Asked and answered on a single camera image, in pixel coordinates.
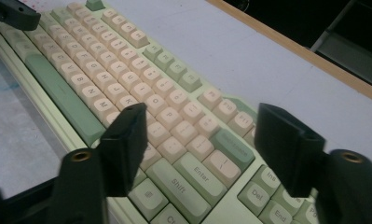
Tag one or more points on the grey metal frame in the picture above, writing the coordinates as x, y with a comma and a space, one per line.
351, 53

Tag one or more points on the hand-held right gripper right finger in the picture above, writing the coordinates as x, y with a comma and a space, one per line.
286, 149

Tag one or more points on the green and cream keyboard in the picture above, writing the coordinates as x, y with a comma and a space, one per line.
65, 93

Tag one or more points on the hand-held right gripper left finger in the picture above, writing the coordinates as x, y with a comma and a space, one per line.
123, 152

